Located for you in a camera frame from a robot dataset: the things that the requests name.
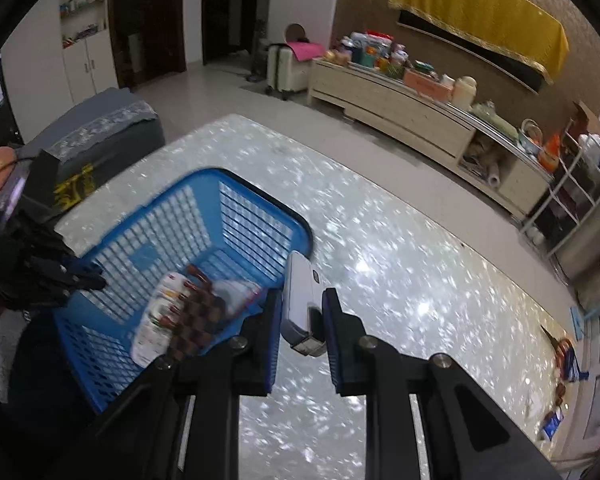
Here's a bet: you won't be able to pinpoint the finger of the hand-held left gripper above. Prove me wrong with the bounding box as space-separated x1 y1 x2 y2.
35 275 107 291
55 252 103 277

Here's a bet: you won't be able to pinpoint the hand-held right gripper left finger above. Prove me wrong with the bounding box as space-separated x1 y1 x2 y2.
45 289 284 480

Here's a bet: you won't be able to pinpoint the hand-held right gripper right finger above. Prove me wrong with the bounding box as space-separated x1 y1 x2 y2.
321 287 565 480

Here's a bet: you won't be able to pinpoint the red strap keychain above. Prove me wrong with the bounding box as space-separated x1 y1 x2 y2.
230 287 264 311

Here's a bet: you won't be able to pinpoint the white slim handheld device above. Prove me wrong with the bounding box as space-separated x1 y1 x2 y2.
284 252 327 357

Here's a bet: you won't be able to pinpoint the white charger plug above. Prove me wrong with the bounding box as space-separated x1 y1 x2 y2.
212 280 261 311

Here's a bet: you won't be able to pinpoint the brown checkered wallet case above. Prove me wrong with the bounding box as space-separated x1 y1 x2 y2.
167 287 227 361

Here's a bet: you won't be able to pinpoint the white remote control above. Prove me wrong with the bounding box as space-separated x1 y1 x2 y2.
131 272 191 366

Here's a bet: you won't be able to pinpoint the brown wooden massage comb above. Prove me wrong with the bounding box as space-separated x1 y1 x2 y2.
187 264 213 288

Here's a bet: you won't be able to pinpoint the blue plastic basket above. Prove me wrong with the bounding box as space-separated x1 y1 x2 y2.
52 167 313 413

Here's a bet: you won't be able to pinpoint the black bag yellow print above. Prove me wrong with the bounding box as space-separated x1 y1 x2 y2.
17 150 126 221

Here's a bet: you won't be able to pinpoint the person's dark blue pants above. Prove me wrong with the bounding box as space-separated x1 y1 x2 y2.
7 320 96 421

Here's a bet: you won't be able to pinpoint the grey sofa stool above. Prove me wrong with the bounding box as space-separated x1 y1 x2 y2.
25 87 166 181

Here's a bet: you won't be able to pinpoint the cream tv cabinet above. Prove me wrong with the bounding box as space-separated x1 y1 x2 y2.
307 57 553 221

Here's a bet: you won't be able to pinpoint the blue and white packet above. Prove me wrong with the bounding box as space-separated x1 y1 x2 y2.
542 407 566 441

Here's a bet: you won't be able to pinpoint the blue patterned cloth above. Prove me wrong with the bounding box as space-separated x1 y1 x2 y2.
565 350 589 382

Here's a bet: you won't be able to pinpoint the white suitcase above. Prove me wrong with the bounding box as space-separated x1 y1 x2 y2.
266 42 313 101

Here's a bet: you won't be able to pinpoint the pink storage box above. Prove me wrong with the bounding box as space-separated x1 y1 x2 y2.
404 69 453 103

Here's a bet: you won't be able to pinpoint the green embroidered cushion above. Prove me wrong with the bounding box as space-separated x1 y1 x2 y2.
470 102 518 138

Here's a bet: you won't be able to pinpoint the white metal rack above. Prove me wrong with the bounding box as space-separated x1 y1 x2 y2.
520 120 600 261

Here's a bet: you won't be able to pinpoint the cream lidded jar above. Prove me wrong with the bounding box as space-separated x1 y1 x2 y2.
452 76 478 111

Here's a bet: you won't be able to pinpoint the orange plastic bag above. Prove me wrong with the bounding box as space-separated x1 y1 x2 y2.
540 135 563 171

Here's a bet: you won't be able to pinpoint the pink folded mat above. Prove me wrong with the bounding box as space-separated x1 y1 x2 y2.
286 40 326 61

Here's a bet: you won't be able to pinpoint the black television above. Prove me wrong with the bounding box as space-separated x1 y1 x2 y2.
397 10 541 93

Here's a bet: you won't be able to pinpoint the cardboard box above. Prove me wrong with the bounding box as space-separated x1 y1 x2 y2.
572 101 600 136

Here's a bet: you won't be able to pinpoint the yellow cloth cover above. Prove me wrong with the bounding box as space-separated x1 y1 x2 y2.
389 0 570 83

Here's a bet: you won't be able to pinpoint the white wall cabinet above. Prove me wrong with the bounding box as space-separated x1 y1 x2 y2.
60 0 118 106

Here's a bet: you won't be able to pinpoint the brown handled scissors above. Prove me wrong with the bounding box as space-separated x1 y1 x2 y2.
540 325 573 363

